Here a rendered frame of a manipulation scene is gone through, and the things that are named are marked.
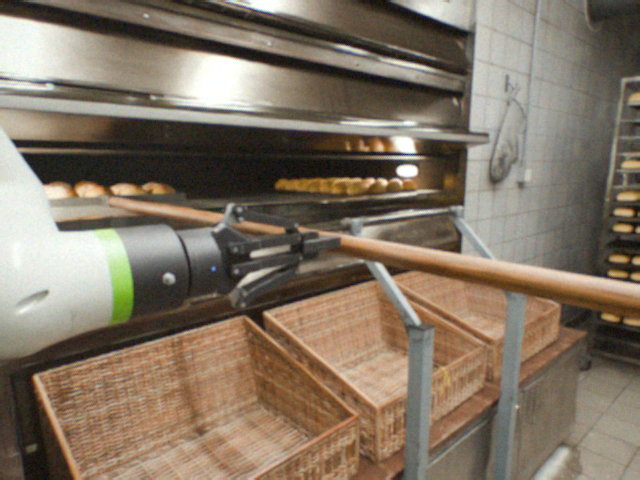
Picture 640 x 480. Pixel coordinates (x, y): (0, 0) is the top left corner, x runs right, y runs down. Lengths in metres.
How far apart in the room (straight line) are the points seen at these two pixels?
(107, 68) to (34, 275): 0.82
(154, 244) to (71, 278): 0.08
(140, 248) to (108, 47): 0.82
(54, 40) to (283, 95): 0.60
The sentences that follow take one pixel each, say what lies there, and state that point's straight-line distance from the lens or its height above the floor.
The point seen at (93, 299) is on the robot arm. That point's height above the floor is 1.19.
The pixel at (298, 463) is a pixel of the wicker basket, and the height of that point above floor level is 0.70.
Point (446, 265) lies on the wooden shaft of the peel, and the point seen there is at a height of 1.19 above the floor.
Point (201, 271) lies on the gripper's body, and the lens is 0.46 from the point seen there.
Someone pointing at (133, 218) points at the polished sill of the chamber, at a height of 1.17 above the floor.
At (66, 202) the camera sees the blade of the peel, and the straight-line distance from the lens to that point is 1.49.
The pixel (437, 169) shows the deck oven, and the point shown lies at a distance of 2.24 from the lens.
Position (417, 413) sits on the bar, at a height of 0.75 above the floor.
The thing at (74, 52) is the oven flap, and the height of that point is 1.55.
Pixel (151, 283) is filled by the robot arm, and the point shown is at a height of 1.20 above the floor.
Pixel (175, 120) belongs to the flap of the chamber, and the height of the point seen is 1.40.
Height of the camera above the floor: 1.30
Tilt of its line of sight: 11 degrees down
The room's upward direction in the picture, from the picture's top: straight up
